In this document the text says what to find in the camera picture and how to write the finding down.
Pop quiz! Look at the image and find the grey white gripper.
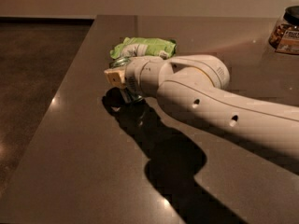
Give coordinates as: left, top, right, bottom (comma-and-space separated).
104, 56, 173, 97

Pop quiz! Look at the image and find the green soda can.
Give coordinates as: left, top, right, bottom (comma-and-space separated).
109, 57, 142, 104

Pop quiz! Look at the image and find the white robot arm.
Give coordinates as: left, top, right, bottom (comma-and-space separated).
105, 55, 299, 160

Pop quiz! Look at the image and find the green snack bag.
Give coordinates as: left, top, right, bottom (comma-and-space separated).
110, 37, 177, 59

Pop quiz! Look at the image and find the glass jar with label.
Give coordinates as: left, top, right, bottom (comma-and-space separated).
268, 6, 299, 55

